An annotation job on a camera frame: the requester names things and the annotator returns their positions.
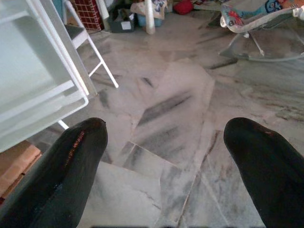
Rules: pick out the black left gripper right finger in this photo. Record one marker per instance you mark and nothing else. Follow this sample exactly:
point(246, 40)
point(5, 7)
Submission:
point(273, 180)

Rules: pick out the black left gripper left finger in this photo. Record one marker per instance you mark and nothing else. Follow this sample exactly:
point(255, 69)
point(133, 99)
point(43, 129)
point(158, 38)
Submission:
point(52, 180)

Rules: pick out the brown cardboard box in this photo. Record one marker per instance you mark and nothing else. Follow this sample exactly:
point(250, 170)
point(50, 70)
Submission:
point(14, 161)

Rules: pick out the white folding chair grey seat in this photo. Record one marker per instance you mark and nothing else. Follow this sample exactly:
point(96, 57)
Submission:
point(76, 33)

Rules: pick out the colourful baby bouncer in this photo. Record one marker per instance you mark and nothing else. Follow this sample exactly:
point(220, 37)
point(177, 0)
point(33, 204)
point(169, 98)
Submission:
point(237, 16)

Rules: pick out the black box white label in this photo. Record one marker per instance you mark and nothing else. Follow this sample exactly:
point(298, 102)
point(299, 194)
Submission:
point(118, 26)

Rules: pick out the red brick pillar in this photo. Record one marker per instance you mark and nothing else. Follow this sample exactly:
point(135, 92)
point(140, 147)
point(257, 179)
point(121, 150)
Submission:
point(88, 12)

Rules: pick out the blue plastic container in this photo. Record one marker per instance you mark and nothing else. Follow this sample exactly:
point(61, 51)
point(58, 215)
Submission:
point(142, 20)

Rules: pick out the white side table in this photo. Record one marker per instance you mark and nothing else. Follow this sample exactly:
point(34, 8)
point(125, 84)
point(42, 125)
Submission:
point(150, 19)

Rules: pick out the red ball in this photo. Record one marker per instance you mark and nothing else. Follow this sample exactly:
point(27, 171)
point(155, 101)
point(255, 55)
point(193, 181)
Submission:
point(184, 7)

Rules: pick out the pale cloth bundle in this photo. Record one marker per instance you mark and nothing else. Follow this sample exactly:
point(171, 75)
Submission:
point(156, 7)

